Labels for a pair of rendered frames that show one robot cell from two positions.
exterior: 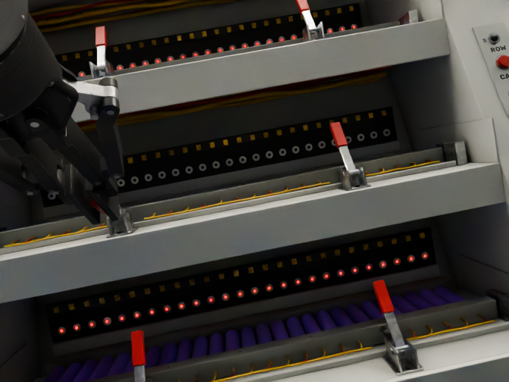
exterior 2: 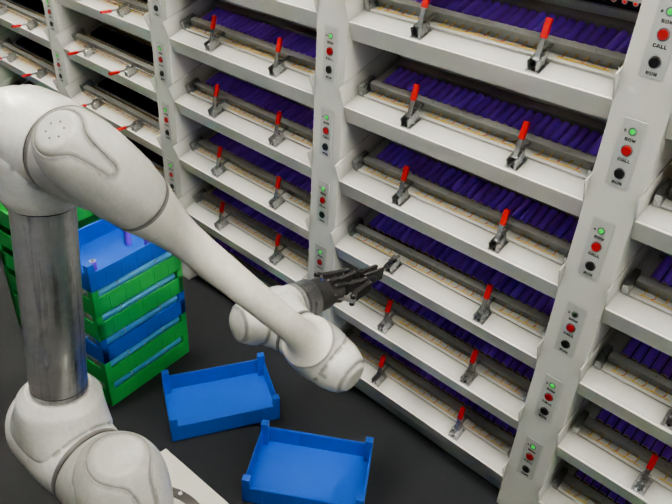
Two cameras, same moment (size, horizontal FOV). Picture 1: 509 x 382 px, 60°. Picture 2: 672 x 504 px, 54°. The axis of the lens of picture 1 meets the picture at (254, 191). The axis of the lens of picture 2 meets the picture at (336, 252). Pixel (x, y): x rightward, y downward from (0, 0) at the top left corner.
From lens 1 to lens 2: 1.42 m
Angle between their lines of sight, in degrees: 65
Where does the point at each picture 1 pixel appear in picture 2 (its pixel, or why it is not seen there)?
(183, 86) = (427, 230)
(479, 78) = (554, 324)
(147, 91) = (412, 222)
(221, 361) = (419, 324)
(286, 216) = (445, 310)
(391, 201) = (486, 336)
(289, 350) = (443, 339)
